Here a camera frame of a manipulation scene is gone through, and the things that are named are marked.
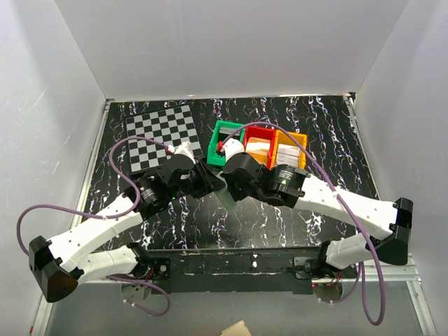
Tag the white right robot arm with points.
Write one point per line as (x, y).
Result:
(384, 228)

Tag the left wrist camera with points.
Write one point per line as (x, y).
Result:
(182, 149)

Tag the mint green card holder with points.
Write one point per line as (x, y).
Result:
(224, 194)

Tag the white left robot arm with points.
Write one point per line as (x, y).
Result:
(61, 263)

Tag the cardboard piece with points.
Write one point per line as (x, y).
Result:
(237, 329)

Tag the red plastic bin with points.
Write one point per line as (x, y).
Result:
(264, 133)

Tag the black mounting base rail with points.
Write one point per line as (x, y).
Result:
(227, 270)

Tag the orange plastic bin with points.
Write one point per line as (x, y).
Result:
(282, 138)

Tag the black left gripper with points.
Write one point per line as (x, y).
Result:
(209, 182)

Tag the orange white cards stack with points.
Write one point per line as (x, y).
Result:
(258, 149)

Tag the black cards stack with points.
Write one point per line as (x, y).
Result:
(229, 130)

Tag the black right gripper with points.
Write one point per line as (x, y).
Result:
(236, 195)

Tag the black grey chessboard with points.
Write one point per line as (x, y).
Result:
(170, 126)

